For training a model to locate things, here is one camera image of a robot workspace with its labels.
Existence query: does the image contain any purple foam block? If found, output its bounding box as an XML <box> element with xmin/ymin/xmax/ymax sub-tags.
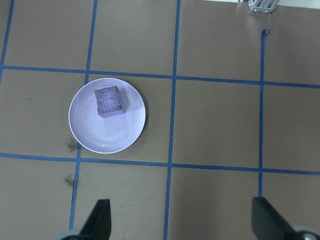
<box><xmin>93</xmin><ymin>85</ymin><xmax>125</xmax><ymax>118</ymax></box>

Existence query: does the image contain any white round plate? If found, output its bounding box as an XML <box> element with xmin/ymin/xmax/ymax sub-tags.
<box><xmin>68</xmin><ymin>77</ymin><xmax>147</xmax><ymax>154</ymax></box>

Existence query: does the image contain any aluminium profile post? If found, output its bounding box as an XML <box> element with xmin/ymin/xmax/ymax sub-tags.
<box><xmin>247</xmin><ymin>0</ymin><xmax>279</xmax><ymax>13</ymax></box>

